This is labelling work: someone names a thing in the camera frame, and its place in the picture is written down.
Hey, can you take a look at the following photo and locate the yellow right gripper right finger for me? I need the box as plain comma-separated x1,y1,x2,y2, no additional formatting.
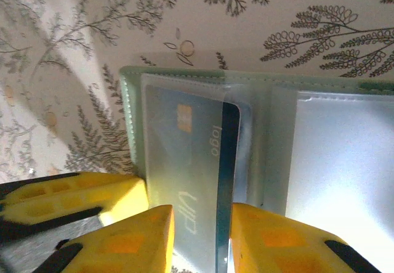
228,202,383,273

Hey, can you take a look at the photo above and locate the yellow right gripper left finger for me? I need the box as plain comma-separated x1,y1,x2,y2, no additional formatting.
33,204,176,273

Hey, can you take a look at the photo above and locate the blue VIP credit card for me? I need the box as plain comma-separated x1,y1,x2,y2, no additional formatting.
143,84,242,273

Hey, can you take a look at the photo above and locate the floral patterned table cloth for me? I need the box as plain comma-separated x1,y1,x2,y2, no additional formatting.
0,0,394,181

